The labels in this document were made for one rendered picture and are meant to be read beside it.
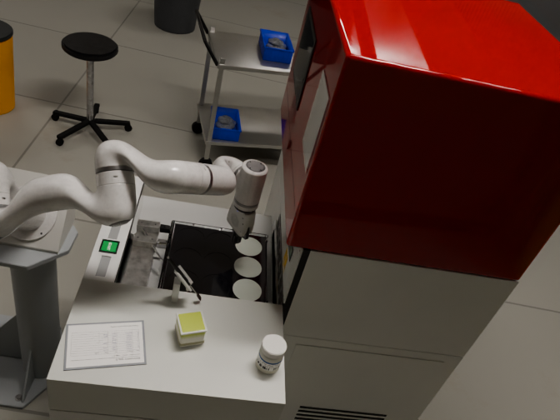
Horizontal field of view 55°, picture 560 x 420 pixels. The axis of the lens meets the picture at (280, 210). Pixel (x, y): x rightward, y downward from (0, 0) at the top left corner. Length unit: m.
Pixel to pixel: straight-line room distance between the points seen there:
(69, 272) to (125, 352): 1.55
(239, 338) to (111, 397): 0.39
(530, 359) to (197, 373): 2.39
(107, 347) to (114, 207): 0.39
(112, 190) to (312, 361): 0.97
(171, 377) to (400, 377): 0.93
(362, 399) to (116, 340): 1.04
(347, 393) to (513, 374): 1.43
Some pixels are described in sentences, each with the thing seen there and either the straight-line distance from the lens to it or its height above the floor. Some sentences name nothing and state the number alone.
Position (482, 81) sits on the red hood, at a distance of 1.37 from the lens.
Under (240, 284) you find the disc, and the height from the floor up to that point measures 0.90.
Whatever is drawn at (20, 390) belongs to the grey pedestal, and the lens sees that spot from 2.67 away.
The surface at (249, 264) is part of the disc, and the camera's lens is 1.94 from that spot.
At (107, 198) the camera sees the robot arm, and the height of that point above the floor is 1.33.
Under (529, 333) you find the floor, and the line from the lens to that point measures 3.70.
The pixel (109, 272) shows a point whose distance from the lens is 1.77.
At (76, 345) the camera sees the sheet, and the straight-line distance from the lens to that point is 1.59.
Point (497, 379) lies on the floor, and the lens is 3.31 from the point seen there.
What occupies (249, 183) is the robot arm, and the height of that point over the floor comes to 1.27.
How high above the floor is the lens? 2.26
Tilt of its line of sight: 38 degrees down
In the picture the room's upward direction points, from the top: 16 degrees clockwise
